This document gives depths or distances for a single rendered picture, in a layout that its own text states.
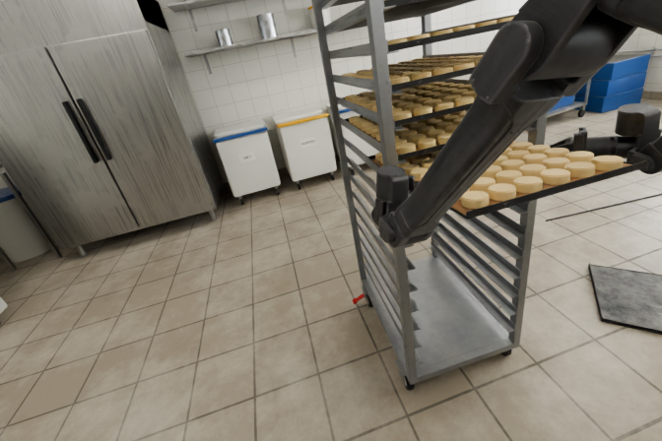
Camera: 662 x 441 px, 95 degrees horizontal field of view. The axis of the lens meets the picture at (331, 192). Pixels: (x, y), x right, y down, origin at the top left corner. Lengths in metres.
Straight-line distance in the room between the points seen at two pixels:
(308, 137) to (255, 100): 0.88
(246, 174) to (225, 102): 0.95
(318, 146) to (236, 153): 0.84
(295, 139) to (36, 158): 2.13
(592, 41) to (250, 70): 3.56
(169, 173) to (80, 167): 0.67
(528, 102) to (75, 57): 3.01
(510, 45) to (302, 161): 3.03
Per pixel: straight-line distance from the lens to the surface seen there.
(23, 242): 4.29
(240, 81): 3.77
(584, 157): 0.88
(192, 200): 3.14
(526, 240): 1.22
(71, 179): 3.35
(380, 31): 0.76
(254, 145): 3.20
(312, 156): 3.28
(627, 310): 2.04
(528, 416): 1.57
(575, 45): 0.34
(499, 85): 0.33
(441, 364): 1.45
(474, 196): 0.66
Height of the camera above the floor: 1.34
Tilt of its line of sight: 25 degrees down
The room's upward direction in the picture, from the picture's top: 11 degrees counter-clockwise
